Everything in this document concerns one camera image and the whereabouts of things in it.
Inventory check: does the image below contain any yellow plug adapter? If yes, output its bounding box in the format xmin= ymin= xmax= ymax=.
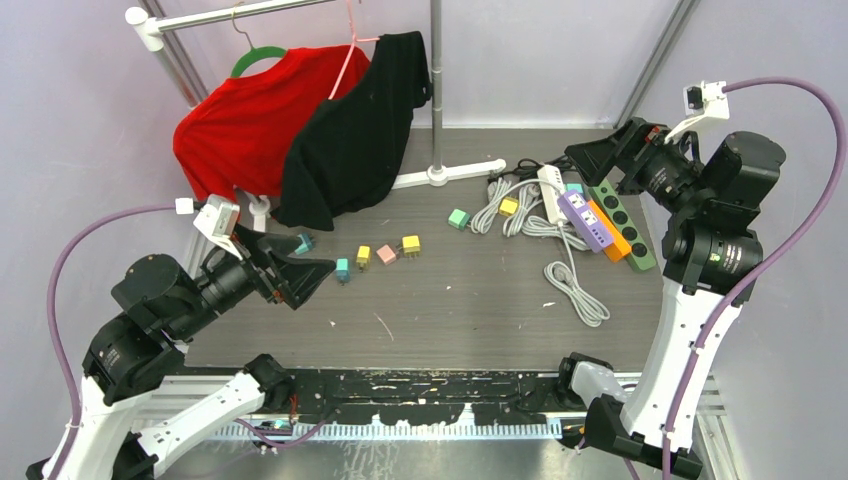
xmin=498 ymin=196 xmax=520 ymax=217

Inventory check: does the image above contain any orange power strip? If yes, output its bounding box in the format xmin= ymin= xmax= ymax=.
xmin=589 ymin=200 xmax=632 ymax=263

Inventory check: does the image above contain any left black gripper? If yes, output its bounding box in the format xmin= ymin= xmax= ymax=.
xmin=172 ymin=221 xmax=338 ymax=338

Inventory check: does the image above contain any grey cable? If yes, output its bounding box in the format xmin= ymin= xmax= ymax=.
xmin=502 ymin=182 xmax=545 ymax=238

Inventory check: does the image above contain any black power cable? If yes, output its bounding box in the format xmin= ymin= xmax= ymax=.
xmin=503 ymin=156 xmax=578 ymax=183

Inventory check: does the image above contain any pink clothes hanger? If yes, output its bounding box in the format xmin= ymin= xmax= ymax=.
xmin=328 ymin=0 xmax=379 ymax=100

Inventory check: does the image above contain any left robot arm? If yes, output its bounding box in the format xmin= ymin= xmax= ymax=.
xmin=26 ymin=227 xmax=335 ymax=479

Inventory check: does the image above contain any red t-shirt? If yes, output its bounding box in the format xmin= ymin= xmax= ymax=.
xmin=172 ymin=45 xmax=371 ymax=200

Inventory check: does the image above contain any black t-shirt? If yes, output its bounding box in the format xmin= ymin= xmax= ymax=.
xmin=272 ymin=31 xmax=433 ymax=231

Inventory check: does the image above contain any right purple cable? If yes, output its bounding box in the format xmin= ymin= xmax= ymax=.
xmin=576 ymin=76 xmax=848 ymax=480

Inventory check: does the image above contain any brown plug adapter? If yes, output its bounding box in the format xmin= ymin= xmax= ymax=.
xmin=375 ymin=244 xmax=398 ymax=265

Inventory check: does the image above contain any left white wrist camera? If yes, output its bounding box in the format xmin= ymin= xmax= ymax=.
xmin=193 ymin=194 xmax=244 ymax=260

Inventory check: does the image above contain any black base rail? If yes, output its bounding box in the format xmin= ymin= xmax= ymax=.
xmin=259 ymin=368 xmax=586 ymax=427

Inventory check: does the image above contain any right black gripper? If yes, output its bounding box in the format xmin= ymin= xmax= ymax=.
xmin=566 ymin=116 xmax=711 ymax=215

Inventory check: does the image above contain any green clothes hanger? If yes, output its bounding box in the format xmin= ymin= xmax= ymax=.
xmin=230 ymin=3 xmax=287 ymax=78

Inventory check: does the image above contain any green power strip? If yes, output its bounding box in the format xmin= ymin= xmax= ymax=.
xmin=588 ymin=180 xmax=657 ymax=273

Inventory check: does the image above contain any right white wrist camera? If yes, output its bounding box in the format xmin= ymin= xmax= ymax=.
xmin=664 ymin=81 xmax=730 ymax=144

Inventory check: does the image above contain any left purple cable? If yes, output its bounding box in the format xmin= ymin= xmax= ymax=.
xmin=44 ymin=197 xmax=329 ymax=480

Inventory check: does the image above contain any green adapter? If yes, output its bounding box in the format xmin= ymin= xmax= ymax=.
xmin=448 ymin=208 xmax=471 ymax=231

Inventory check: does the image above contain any purple power strip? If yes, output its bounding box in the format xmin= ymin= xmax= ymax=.
xmin=557 ymin=190 xmax=613 ymax=253

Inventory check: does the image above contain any white clothes rack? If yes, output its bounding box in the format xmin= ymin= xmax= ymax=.
xmin=124 ymin=1 xmax=506 ymax=189

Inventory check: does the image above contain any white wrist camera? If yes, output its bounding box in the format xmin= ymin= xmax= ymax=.
xmin=664 ymin=81 xmax=730 ymax=144
xmin=193 ymin=194 xmax=244 ymax=260

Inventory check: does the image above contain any white power strip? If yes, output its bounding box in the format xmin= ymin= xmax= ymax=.
xmin=537 ymin=165 xmax=567 ymax=226

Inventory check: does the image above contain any white strip cable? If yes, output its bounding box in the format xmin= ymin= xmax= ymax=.
xmin=520 ymin=215 xmax=591 ymax=252
xmin=543 ymin=225 xmax=612 ymax=329

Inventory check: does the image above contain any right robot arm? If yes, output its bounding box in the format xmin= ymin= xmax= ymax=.
xmin=554 ymin=117 xmax=786 ymax=479

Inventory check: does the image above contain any purple cable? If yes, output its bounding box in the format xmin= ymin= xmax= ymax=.
xmin=44 ymin=197 xmax=329 ymax=480
xmin=576 ymin=76 xmax=848 ymax=480

